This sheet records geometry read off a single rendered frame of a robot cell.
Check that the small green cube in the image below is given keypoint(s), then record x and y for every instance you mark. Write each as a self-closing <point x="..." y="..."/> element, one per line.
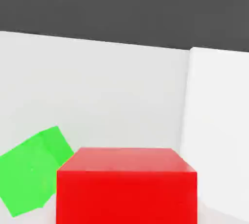
<point x="29" y="173"/>

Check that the small red cube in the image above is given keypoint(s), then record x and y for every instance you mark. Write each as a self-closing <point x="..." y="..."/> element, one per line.
<point x="126" y="194"/>

